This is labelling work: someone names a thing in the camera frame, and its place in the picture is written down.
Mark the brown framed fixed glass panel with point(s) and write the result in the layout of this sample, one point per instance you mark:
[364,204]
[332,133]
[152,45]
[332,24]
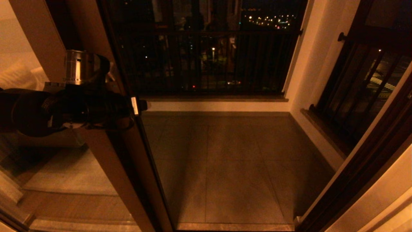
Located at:
[35,32]

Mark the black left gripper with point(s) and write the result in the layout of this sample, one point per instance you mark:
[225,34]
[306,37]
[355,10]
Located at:
[124,109]

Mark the dark metal floor track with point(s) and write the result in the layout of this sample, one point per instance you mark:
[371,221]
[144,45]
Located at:
[241,227]

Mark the dark brown door jamb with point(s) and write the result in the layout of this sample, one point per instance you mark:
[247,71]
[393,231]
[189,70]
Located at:
[370,167]

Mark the brown framed sliding glass door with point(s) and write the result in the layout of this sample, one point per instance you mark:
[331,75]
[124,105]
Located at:
[90,25]

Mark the dark front-load washing machine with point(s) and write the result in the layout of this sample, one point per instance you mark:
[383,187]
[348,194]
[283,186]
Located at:
[48,138]

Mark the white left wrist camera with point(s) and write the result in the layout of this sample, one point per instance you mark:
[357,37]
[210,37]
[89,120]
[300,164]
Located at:
[111,75]

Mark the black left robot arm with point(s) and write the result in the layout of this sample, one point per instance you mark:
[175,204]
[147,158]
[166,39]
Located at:
[29,111]

